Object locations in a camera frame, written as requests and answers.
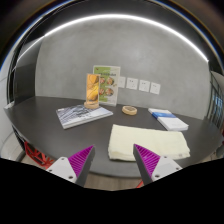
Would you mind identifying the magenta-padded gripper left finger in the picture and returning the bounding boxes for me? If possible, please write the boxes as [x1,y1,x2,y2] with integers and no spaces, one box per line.
[45,144,97,188]

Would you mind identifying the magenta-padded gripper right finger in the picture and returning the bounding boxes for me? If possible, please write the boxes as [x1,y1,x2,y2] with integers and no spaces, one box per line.
[132,143,184,187]

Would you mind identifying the cream towel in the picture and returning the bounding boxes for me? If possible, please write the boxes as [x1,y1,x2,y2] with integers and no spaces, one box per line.
[107,123,191,162]

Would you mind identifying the white book with blue band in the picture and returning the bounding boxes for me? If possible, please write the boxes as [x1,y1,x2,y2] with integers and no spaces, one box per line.
[147,107,190,132]

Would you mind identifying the grey magazine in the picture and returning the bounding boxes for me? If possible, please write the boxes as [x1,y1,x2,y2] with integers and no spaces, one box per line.
[55,103,114,130]

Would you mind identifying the orange sign with wooden base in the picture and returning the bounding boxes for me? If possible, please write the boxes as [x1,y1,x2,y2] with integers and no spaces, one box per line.
[83,73,101,110]

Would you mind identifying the green menu stand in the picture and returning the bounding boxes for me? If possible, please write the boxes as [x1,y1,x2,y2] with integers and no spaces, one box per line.
[92,64,122,107]

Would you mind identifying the curved white light strip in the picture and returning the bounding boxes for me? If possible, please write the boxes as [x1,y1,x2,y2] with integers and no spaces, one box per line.
[13,13,210,73]

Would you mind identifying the round wooden ring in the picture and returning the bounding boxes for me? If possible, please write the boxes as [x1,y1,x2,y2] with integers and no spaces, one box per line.
[121,105,138,116]

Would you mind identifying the glass partition with dark frame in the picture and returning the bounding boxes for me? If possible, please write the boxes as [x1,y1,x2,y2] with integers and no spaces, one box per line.
[205,70,224,133]

